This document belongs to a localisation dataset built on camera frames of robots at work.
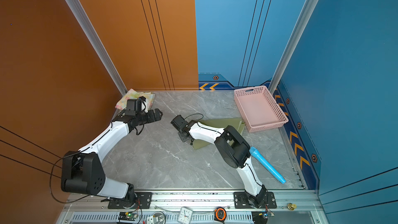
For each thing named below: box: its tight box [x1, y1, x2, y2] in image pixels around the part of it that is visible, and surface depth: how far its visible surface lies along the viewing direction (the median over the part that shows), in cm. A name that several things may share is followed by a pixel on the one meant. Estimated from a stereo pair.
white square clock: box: [177, 206, 193, 224], surface depth 70 cm
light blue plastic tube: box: [249, 146, 287, 185], surface depth 82 cm
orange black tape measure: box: [214, 206, 227, 224], surface depth 69 cm
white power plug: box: [146, 215, 159, 224], surface depth 64 cm
